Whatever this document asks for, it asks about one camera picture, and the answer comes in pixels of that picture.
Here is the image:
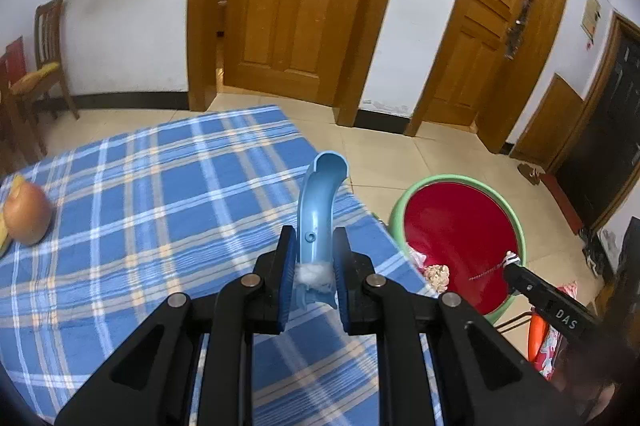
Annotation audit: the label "black door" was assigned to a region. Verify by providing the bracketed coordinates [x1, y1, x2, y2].
[555, 18, 640, 231]

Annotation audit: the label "low wooden wall panel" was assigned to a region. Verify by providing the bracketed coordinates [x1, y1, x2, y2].
[510, 74, 585, 171]

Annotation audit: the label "banana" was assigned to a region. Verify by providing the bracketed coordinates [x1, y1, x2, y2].
[0, 175, 26, 257]

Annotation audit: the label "red flat box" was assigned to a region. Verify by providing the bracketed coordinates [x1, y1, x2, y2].
[5, 36, 27, 79]

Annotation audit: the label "beige wall notice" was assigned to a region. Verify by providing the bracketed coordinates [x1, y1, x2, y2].
[580, 0, 602, 41]

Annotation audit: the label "curved light blue plastic piece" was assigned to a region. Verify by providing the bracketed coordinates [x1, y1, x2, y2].
[292, 151, 351, 311]

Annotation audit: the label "blue plaid tablecloth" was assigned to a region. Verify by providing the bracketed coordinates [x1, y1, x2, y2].
[0, 104, 446, 426]

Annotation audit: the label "green bin with red inside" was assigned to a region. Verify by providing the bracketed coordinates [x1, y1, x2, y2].
[387, 175, 528, 326]

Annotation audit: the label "small white scrap with thread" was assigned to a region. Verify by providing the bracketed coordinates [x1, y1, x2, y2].
[467, 251, 522, 281]

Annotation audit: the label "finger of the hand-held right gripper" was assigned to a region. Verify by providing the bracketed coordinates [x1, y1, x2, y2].
[502, 263, 551, 307]

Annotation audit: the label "wide wooden panel door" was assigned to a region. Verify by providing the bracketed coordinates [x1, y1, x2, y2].
[222, 0, 358, 104]

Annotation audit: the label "red floral cloth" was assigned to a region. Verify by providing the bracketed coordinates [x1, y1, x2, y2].
[537, 283, 581, 379]

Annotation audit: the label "red floor mat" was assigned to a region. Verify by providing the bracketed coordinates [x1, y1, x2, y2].
[540, 173, 583, 234]

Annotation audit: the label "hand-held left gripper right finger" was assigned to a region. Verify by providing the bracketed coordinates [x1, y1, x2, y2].
[332, 227, 583, 426]

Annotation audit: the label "orange chair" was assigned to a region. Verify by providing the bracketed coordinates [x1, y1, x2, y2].
[492, 308, 556, 379]

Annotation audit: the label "white cotton wad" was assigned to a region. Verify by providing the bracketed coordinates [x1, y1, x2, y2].
[295, 262, 335, 294]

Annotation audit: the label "hanging dark garment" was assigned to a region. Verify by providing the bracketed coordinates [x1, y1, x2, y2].
[505, 0, 538, 59]

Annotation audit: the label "person's right hand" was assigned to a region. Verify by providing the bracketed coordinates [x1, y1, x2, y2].
[560, 346, 631, 426]

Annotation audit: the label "wide wooden door frame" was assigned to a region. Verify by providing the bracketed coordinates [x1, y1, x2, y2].
[186, 0, 413, 127]

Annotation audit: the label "brown slippers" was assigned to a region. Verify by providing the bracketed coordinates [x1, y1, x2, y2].
[517, 162, 543, 185]

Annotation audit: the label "yellow seat cushion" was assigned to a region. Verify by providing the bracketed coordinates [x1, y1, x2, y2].
[11, 62, 61, 95]

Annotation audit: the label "apple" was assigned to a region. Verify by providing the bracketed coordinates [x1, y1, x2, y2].
[4, 182, 53, 245]

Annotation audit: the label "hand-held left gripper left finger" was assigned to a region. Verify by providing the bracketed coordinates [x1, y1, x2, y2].
[55, 226, 297, 426]

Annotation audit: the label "narrow wooden panel door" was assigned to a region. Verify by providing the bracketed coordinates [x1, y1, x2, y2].
[422, 0, 533, 127]

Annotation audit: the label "wooden chair with cushion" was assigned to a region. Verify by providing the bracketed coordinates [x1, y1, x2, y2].
[10, 0, 81, 121]

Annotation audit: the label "cream tissue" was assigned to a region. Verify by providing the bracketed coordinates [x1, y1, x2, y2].
[424, 263, 451, 293]

